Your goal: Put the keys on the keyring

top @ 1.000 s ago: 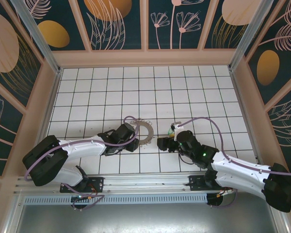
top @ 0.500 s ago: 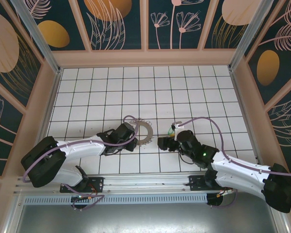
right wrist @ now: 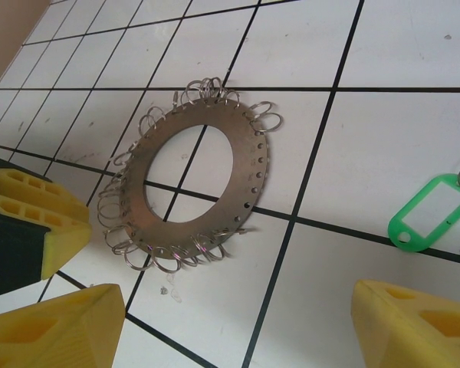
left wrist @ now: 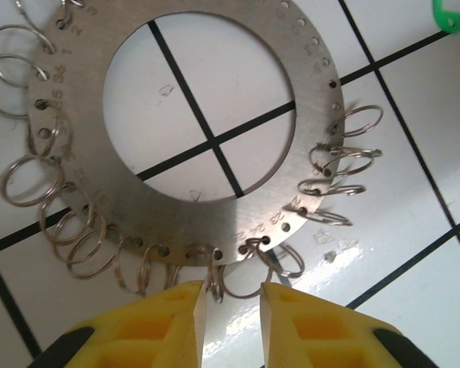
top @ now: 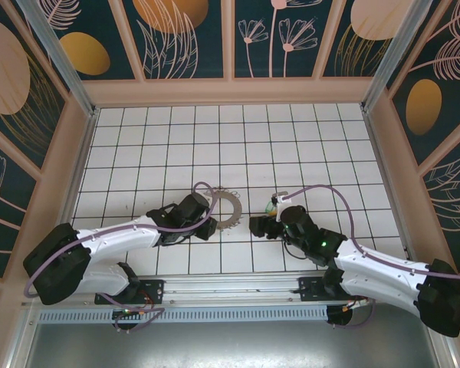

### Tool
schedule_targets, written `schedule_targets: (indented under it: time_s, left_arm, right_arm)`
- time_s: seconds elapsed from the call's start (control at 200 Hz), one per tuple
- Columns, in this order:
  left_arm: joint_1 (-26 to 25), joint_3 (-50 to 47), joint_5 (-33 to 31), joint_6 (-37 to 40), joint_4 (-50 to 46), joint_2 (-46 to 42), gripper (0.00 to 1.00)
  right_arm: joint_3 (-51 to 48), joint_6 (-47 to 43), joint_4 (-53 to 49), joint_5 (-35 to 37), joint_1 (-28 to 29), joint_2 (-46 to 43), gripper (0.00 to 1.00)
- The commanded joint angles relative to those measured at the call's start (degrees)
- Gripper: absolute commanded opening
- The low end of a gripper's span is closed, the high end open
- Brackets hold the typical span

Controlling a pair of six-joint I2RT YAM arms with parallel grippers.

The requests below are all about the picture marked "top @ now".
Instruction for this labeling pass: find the grey metal panel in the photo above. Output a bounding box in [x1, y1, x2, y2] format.
[21, 317, 457, 368]

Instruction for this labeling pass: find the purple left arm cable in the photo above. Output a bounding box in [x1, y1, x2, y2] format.
[25, 181, 220, 334]

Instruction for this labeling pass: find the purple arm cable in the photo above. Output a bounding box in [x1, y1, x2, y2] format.
[25, 181, 220, 334]
[285, 185, 460, 329]

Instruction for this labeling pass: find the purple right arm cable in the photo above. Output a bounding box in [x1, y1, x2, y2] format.
[285, 185, 460, 329]

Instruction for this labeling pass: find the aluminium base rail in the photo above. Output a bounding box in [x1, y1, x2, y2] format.
[136, 272, 330, 307]

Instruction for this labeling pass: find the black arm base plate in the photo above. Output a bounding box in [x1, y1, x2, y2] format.
[297, 276, 330, 304]
[94, 278, 166, 307]

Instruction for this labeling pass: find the slotted grey cable duct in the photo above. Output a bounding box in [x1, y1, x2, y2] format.
[38, 306, 329, 323]

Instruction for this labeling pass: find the aluminium corner post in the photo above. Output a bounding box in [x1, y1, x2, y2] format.
[362, 0, 448, 112]
[17, 0, 100, 118]

